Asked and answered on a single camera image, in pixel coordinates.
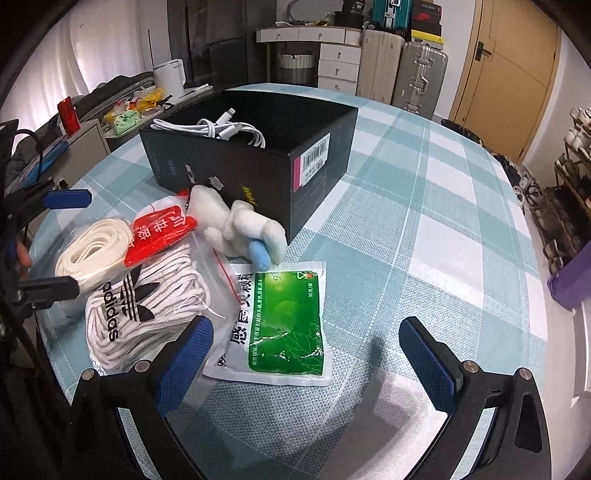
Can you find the trash bin with black bag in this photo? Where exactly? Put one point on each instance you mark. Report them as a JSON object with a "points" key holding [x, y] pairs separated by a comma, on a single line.
{"points": [[461, 130]]}

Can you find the black shoe box red lettering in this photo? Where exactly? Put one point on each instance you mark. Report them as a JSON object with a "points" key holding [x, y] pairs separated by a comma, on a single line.
{"points": [[424, 5]]}

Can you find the black shoe box red logo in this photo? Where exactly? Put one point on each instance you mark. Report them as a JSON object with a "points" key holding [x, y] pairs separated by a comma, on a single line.
{"points": [[425, 17]]}

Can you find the dark grey fridge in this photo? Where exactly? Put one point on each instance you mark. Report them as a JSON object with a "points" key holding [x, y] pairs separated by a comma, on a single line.
{"points": [[235, 60]]}

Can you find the white and blue plush toy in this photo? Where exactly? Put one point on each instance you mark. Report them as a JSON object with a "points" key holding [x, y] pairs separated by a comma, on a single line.
{"points": [[240, 226]]}

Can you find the grey low cabinet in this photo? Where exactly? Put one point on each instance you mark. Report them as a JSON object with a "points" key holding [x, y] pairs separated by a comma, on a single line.
{"points": [[124, 141]]}

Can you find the white curtain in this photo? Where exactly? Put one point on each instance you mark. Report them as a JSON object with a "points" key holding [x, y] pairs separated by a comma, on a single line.
{"points": [[83, 46]]}

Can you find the black glass cabinet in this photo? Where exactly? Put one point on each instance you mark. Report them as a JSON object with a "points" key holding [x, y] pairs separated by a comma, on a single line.
{"points": [[187, 41]]}

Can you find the wooden door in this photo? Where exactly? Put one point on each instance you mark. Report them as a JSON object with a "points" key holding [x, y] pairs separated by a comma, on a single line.
{"points": [[512, 69]]}

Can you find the white drawer desk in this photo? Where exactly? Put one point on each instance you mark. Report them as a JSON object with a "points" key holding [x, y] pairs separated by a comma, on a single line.
{"points": [[339, 55]]}

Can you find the person's left hand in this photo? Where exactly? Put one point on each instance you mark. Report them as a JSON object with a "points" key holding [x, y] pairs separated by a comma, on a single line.
{"points": [[23, 256]]}

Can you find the green medicine packet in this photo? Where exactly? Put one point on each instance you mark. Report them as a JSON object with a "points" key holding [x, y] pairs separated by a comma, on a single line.
{"points": [[281, 323]]}

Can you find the wooden shoe rack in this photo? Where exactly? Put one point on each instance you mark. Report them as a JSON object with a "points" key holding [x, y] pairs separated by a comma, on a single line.
{"points": [[565, 184]]}

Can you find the blue box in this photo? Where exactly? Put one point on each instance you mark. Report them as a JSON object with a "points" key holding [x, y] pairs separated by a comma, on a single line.
{"points": [[44, 159]]}

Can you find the silver curved frame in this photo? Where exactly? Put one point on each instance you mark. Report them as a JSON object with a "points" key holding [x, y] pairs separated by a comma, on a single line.
{"points": [[300, 9]]}

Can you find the black fabric bag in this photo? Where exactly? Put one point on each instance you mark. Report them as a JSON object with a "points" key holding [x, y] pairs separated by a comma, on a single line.
{"points": [[115, 92]]}

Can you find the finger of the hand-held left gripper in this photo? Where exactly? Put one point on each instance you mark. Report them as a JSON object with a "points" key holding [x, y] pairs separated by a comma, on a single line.
{"points": [[51, 288], [69, 198]]}

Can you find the yellow plastic bag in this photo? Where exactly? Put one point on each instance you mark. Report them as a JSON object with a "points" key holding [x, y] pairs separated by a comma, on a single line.
{"points": [[152, 98]]}

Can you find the purple cloth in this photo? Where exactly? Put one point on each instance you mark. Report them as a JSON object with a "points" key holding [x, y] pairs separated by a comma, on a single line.
{"points": [[572, 286]]}

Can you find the black and yellow shoe box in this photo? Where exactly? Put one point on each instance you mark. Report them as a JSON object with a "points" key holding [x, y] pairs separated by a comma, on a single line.
{"points": [[427, 40]]}

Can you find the woven laundry basket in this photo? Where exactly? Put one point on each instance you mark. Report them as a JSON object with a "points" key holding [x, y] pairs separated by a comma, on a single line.
{"points": [[295, 67]]}

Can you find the red can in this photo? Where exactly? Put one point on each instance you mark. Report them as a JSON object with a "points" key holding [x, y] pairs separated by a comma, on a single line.
{"points": [[68, 117]]}

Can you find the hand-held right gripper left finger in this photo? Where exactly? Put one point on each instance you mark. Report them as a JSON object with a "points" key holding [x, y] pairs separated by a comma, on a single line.
{"points": [[184, 355]]}

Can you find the silver suitcase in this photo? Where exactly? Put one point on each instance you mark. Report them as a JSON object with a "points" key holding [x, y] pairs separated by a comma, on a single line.
{"points": [[422, 74]]}

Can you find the red and white snack packet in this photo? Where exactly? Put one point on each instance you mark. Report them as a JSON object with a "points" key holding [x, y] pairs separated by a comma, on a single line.
{"points": [[157, 230]]}

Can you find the green plastic object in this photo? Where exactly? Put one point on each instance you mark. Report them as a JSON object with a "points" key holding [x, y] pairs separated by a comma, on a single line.
{"points": [[127, 122]]}

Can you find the beige suitcase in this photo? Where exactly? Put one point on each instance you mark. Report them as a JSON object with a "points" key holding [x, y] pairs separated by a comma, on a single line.
{"points": [[381, 64]]}

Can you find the white shoelace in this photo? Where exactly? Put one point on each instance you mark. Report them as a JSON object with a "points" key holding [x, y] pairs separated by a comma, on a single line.
{"points": [[78, 258]]}

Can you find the group of assorted shoes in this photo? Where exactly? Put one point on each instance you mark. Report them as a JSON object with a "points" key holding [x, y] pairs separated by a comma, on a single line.
{"points": [[579, 134]]}

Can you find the pile of sneakers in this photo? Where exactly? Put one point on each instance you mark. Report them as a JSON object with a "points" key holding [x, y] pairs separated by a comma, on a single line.
{"points": [[528, 189]]}

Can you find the black cardboard box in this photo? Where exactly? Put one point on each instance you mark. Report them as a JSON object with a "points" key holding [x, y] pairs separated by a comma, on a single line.
{"points": [[231, 175]]}

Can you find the teal suitcase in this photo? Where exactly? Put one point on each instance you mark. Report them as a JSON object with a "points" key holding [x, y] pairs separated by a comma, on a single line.
{"points": [[390, 14]]}

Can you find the plain black shoe box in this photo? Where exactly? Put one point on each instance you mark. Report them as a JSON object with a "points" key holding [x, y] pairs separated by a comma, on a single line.
{"points": [[425, 27]]}

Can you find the teal plaid tablecloth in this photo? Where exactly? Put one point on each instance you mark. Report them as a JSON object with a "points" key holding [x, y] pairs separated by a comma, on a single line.
{"points": [[415, 207]]}

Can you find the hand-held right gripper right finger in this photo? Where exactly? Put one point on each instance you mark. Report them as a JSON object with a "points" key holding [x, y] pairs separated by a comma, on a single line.
{"points": [[427, 357]]}

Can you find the white kettle appliance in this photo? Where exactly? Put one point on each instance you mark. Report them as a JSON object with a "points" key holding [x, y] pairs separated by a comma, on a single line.
{"points": [[168, 78]]}

